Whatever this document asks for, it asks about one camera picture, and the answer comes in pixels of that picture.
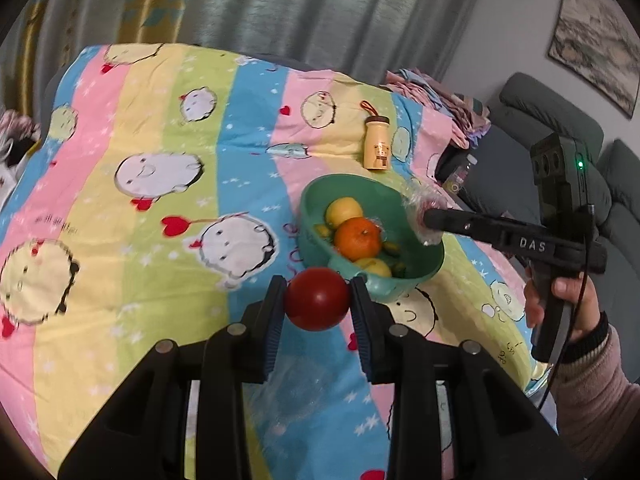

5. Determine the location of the yellow lemon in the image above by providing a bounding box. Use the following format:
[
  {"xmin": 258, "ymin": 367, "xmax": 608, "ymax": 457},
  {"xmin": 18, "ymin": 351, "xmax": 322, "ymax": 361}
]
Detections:
[
  {"xmin": 324, "ymin": 196, "xmax": 363, "ymax": 230},
  {"xmin": 354, "ymin": 258, "xmax": 393, "ymax": 278}
]

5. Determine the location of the green plastic bowl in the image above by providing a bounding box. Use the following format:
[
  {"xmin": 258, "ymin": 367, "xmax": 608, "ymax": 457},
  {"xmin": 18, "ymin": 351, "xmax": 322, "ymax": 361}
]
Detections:
[{"xmin": 297, "ymin": 174, "xmax": 445, "ymax": 304}]

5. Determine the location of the right hand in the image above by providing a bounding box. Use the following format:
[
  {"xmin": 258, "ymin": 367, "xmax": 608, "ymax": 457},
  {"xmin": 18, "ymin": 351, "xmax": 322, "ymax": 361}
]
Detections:
[{"xmin": 524, "ymin": 273, "xmax": 601, "ymax": 342}]

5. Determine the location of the grey sofa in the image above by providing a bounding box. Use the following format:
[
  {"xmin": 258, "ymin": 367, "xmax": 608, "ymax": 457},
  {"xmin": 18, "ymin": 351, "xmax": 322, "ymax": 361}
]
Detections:
[{"xmin": 436, "ymin": 73, "xmax": 639, "ymax": 327}]

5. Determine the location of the red fruit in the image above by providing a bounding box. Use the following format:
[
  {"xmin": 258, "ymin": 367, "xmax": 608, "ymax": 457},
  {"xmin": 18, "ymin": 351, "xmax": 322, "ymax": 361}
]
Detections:
[
  {"xmin": 284, "ymin": 268, "xmax": 350, "ymax": 332},
  {"xmin": 401, "ymin": 181, "xmax": 449, "ymax": 248}
]

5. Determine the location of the yellow lemon far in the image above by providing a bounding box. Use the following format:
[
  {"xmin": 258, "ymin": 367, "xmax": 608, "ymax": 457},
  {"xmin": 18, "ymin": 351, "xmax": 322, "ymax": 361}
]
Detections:
[{"xmin": 324, "ymin": 196, "xmax": 363, "ymax": 230}]

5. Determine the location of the pink sleeve right forearm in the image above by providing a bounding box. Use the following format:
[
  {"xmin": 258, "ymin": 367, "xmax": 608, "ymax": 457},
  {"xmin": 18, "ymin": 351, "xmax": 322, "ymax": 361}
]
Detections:
[{"xmin": 552, "ymin": 312, "xmax": 639, "ymax": 479}]

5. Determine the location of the pile of folded clothes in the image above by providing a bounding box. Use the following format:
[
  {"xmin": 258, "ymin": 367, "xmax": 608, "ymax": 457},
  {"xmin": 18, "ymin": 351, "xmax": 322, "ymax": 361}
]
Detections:
[{"xmin": 382, "ymin": 68, "xmax": 491, "ymax": 150}]

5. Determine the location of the orange tangerine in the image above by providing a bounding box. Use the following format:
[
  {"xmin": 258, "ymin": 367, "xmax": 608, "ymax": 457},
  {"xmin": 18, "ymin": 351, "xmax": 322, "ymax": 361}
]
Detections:
[{"xmin": 333, "ymin": 217, "xmax": 382, "ymax": 262}]

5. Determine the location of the small green fruit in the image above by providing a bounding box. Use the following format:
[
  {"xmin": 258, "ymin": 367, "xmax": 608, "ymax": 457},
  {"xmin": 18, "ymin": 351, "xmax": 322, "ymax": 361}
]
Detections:
[
  {"xmin": 390, "ymin": 261, "xmax": 407, "ymax": 278},
  {"xmin": 382, "ymin": 240, "xmax": 401, "ymax": 257},
  {"xmin": 314, "ymin": 223, "xmax": 332, "ymax": 240}
]

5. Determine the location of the yellow lemon near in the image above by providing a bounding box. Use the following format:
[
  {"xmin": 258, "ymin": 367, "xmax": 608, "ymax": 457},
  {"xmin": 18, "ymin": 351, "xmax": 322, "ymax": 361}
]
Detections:
[{"xmin": 354, "ymin": 258, "xmax": 393, "ymax": 278}]

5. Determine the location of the grey and yellow curtain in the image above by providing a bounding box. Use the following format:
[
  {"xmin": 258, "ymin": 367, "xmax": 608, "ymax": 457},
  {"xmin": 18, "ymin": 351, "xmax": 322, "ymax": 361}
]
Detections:
[{"xmin": 1, "ymin": 0, "xmax": 476, "ymax": 117}]

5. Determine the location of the beige bear bottle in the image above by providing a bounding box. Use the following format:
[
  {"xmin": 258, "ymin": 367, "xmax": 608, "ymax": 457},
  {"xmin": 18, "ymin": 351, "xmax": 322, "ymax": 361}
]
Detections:
[{"xmin": 360, "ymin": 100, "xmax": 390, "ymax": 171}]

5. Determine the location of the clear plastic bottle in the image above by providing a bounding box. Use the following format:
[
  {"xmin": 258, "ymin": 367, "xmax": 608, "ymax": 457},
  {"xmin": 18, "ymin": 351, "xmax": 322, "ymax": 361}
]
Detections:
[{"xmin": 442, "ymin": 154, "xmax": 477, "ymax": 195}]

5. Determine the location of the framed landscape painting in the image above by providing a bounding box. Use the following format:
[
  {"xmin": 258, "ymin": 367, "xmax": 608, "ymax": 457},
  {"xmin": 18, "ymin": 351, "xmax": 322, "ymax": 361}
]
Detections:
[{"xmin": 548, "ymin": 0, "xmax": 639, "ymax": 118}]

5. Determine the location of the colourful cartoon blanket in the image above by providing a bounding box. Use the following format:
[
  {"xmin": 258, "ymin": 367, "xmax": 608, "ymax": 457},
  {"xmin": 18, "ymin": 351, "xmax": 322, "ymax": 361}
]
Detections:
[{"xmin": 1, "ymin": 44, "xmax": 540, "ymax": 479}]

